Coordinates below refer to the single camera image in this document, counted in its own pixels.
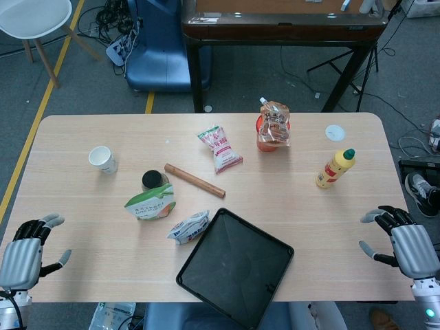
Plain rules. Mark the grey sneaker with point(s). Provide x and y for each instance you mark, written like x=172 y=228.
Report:
x=419 y=190

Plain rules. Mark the dark brown mahjong table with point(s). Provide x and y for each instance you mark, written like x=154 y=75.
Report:
x=282 y=29

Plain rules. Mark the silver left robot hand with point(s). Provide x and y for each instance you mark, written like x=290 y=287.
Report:
x=20 y=258

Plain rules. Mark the white floor disc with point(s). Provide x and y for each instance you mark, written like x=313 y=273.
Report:
x=208 y=108

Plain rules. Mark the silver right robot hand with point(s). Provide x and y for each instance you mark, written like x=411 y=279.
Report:
x=414 y=247

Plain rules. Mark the white chair wooden legs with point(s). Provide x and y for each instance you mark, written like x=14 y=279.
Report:
x=31 y=17

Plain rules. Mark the orange instant noodle cup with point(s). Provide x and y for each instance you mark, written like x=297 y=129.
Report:
x=266 y=147

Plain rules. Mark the black equipment case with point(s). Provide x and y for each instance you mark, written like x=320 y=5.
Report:
x=419 y=168

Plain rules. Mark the brown shoe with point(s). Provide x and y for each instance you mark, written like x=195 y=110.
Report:
x=383 y=319

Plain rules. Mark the white power strip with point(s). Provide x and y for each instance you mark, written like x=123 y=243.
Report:
x=118 y=51

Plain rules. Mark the black plastic tray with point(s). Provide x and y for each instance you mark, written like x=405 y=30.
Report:
x=237 y=264

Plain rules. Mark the clear plastic bag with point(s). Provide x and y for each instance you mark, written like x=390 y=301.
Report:
x=110 y=314

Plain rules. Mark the white paper cup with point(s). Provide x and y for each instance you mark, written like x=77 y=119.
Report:
x=103 y=161

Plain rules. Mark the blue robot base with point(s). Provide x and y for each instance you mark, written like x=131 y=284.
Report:
x=161 y=51

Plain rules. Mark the blue white mahjong tile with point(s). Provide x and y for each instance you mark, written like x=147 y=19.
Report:
x=346 y=4

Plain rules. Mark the white robot body shell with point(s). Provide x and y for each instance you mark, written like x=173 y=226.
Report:
x=323 y=316

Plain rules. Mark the green white starch bag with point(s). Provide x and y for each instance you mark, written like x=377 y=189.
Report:
x=148 y=204

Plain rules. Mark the black tripod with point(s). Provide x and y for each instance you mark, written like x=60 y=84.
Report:
x=369 y=62

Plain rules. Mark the brown sauce spout pouch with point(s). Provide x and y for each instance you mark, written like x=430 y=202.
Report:
x=275 y=125

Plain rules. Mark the yellow bottle green cap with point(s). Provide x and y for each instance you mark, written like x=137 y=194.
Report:
x=333 y=170

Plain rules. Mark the wooden rolling pin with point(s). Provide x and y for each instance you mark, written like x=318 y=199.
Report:
x=194 y=180

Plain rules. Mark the small white snack packet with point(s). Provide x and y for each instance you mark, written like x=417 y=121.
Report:
x=189 y=228

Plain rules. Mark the red white snack packet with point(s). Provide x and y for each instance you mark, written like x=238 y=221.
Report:
x=221 y=149

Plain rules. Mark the white round lid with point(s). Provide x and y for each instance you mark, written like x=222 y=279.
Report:
x=335 y=132

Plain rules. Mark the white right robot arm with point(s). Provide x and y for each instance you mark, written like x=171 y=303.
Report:
x=428 y=302

